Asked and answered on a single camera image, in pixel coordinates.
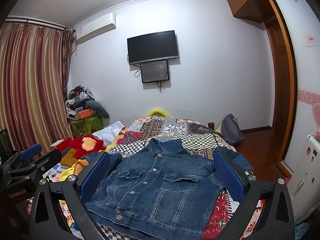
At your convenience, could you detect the patchwork bed quilt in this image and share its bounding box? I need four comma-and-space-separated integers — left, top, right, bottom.
97, 115, 253, 239

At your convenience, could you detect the yellow blanket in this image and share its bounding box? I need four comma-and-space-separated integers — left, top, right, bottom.
58, 159, 89, 181

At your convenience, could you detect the wooden overhead cabinet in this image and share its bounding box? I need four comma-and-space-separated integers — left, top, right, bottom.
227, 0, 274, 23

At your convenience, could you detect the small black wall monitor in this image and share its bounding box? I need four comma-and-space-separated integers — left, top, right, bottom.
140, 60, 170, 83

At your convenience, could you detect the brown wooden door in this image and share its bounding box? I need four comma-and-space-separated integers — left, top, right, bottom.
265, 0, 297, 176

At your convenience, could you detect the yellow headboard cushion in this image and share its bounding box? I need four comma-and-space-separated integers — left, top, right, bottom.
147, 108, 170, 118

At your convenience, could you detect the striped red gold curtain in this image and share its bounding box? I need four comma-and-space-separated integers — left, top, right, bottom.
1, 23, 74, 152

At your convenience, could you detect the white air conditioner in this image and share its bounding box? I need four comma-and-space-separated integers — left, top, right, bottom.
75, 13, 116, 44

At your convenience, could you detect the blue denim jacket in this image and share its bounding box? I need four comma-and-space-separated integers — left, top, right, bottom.
82, 138, 254, 240

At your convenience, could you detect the orange shoe box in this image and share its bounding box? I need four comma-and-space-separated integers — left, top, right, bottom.
74, 109, 93, 120

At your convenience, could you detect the black wall television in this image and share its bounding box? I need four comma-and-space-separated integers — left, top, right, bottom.
127, 30, 179, 64

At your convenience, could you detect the grey blue backpack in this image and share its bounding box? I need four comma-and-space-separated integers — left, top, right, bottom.
221, 114, 244, 146

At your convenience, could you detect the white cardboard box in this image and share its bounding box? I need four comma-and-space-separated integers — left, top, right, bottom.
287, 135, 319, 224

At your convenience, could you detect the red plush toy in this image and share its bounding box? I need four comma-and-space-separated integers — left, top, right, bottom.
69, 134, 106, 159

